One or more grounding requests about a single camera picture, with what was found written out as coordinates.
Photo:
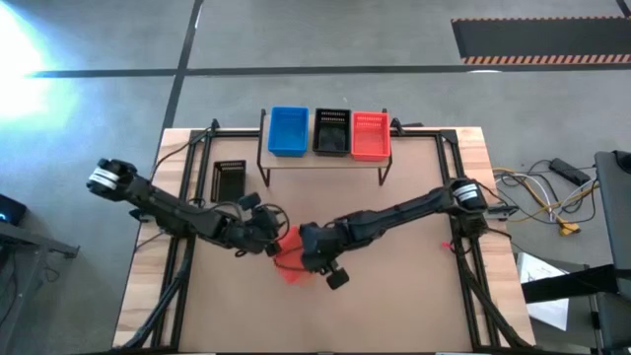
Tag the wooden shelf black metal legs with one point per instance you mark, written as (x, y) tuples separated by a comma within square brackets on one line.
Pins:
[(325, 163)]

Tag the black plastic basket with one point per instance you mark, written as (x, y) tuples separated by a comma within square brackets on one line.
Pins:
[(229, 181), (331, 135)]

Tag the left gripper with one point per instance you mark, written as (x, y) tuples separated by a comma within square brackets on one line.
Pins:
[(259, 229)]

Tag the black power adapter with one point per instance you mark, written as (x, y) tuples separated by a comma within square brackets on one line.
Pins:
[(569, 171)]

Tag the orange plastic basket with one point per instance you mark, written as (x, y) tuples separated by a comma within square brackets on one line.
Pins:
[(371, 135), (291, 254)]

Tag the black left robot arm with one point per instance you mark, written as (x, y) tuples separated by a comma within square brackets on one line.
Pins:
[(162, 209)]

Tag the white paper sheet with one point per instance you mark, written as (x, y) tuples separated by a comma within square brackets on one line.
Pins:
[(542, 310)]

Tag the red plastic clip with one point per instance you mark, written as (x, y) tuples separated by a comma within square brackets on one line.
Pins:
[(446, 245)]

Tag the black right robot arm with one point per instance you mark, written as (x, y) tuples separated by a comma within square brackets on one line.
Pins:
[(394, 217)]

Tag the blue plastic basket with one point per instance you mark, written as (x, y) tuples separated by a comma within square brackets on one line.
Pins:
[(288, 130)]

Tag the black aluminium table frame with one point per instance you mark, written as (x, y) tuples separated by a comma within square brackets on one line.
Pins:
[(231, 133)]

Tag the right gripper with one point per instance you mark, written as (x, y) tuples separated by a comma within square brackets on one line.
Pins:
[(323, 254)]

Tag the grey metal stand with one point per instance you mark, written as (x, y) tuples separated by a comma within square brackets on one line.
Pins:
[(29, 241)]

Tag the black device blue light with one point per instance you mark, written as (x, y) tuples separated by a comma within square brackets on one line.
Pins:
[(11, 209)]

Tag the grey metal cart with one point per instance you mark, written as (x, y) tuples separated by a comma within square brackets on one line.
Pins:
[(616, 207)]

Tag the black hazard-striped floor mat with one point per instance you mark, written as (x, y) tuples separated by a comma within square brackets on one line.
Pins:
[(542, 37)]

